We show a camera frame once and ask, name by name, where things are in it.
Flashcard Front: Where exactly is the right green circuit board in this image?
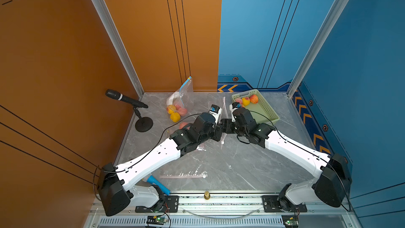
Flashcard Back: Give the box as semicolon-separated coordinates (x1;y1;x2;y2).
282;215;299;228

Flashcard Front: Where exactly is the yellow peach pink spot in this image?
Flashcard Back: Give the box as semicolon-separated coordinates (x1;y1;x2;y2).
242;97;251;107

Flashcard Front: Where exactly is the pink peach with leaf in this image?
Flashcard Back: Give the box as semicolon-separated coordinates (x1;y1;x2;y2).
179;122;189;129

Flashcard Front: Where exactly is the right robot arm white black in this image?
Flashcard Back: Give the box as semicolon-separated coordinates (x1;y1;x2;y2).
218;108;352;212

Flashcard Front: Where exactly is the orange red wrinkled peach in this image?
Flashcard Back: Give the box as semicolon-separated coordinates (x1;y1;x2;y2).
250;95;259;104

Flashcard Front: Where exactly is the black microphone on stand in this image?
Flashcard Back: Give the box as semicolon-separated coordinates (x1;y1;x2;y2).
105;89;154;133

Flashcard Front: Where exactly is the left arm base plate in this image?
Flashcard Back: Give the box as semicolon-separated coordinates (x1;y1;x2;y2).
135;196;179;213

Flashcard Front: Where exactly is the green circuit board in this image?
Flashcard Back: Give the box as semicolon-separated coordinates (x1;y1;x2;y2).
282;215;299;228
146;215;169;228

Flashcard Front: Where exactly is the green plastic fruit basket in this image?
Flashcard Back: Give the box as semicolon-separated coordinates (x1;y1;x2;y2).
232;89;279;124

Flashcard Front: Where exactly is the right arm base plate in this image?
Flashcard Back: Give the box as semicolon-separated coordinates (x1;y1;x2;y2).
262;195;308;213

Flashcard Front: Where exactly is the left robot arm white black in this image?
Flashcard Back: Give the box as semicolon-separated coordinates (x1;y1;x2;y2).
97;110;221;216

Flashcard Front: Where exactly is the blue handheld microphone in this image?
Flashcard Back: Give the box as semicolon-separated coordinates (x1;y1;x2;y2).
146;175;171;195

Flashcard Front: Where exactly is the pink-dotted zip bag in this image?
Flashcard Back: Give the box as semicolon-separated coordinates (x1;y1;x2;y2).
219;96;230;149
175;123;201;155

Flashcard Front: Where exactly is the brass knob on rail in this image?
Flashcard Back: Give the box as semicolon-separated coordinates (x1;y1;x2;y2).
204;191;211;200

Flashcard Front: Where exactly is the aluminium front rail frame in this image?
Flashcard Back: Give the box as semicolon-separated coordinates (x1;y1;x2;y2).
83;191;362;228

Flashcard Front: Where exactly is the left green circuit board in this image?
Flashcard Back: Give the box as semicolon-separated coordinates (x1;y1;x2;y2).
146;215;169;228

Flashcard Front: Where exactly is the clear blue-zipper zip bag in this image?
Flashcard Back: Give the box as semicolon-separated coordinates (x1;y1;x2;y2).
166;76;194;118

